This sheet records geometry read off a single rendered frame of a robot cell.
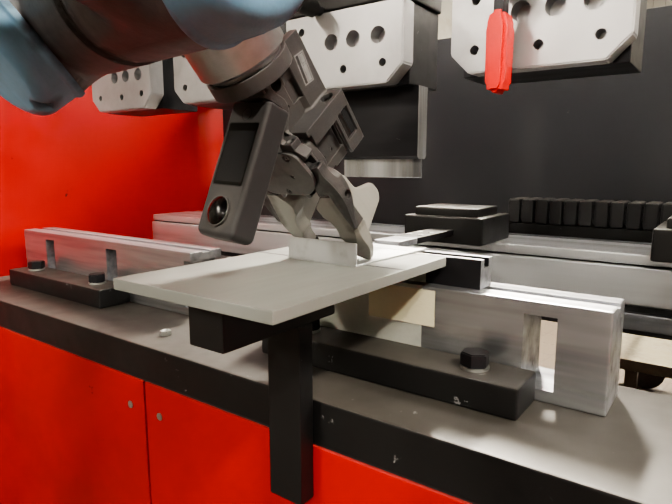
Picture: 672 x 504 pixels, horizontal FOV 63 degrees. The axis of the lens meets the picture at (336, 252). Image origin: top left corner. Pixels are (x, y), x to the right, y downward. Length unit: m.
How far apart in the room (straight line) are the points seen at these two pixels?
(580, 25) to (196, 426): 0.56
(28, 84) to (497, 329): 0.43
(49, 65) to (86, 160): 1.01
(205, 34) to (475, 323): 0.40
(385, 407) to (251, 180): 0.24
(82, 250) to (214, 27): 0.84
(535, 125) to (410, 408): 0.68
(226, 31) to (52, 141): 1.09
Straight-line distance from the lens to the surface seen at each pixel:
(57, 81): 0.35
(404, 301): 0.59
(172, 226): 1.26
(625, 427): 0.54
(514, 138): 1.09
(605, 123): 1.05
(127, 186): 1.40
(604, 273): 0.78
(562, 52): 0.51
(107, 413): 0.83
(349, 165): 0.64
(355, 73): 0.59
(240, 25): 0.23
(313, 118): 0.47
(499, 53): 0.49
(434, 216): 0.79
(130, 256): 0.93
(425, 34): 0.62
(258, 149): 0.43
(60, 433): 0.97
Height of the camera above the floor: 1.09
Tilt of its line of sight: 9 degrees down
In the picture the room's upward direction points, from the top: straight up
